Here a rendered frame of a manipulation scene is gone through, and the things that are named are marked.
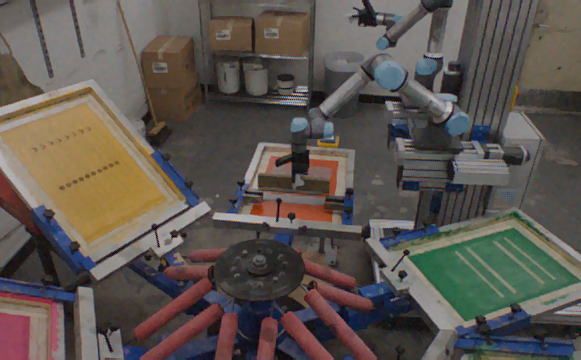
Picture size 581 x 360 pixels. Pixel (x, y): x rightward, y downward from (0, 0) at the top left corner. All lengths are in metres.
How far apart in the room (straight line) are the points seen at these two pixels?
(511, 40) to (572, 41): 3.74
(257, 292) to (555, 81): 5.41
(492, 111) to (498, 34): 0.41
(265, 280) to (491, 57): 1.65
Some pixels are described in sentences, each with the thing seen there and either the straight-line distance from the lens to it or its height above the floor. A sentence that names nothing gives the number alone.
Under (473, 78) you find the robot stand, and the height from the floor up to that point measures 1.53.
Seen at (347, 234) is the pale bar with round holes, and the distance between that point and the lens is 2.25.
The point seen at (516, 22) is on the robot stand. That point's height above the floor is 1.81.
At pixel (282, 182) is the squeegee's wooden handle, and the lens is 2.43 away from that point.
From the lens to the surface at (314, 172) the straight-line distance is 2.81.
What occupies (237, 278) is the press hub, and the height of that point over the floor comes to 1.31.
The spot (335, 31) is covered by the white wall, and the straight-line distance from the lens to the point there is 5.93.
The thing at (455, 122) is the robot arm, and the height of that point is 1.44.
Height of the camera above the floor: 2.41
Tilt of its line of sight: 32 degrees down
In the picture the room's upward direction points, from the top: 1 degrees clockwise
